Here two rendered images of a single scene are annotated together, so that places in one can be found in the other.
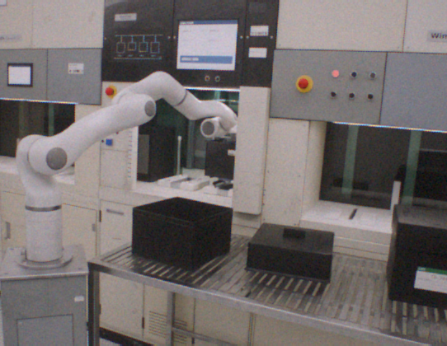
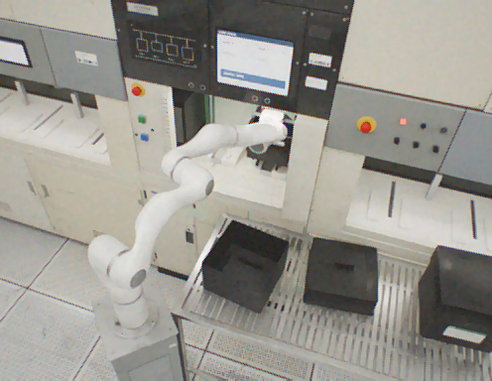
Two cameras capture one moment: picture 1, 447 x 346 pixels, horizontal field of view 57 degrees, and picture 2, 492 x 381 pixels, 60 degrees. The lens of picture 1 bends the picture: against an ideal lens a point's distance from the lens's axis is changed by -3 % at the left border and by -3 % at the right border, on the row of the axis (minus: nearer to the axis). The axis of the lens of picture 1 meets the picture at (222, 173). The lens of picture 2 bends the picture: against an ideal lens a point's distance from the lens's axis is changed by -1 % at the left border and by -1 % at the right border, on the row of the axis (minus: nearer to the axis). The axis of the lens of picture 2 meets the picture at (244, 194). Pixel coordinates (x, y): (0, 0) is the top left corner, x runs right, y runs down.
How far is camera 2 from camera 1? 1.13 m
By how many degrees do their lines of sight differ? 35
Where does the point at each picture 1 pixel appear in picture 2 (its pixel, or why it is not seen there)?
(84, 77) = (100, 69)
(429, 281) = (455, 332)
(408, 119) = (469, 173)
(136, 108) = (197, 194)
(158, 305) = not seen: hidden behind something
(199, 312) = not seen: hidden behind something
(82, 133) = (151, 237)
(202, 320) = not seen: hidden behind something
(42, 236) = (133, 316)
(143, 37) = (171, 39)
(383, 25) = (470, 79)
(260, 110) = (315, 146)
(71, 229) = (116, 199)
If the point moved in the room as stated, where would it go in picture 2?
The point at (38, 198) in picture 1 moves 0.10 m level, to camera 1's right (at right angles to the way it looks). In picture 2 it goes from (125, 298) to (153, 297)
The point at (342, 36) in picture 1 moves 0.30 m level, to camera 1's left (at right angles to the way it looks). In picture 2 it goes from (419, 82) to (331, 82)
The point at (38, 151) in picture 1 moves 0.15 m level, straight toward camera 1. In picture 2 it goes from (120, 280) to (136, 317)
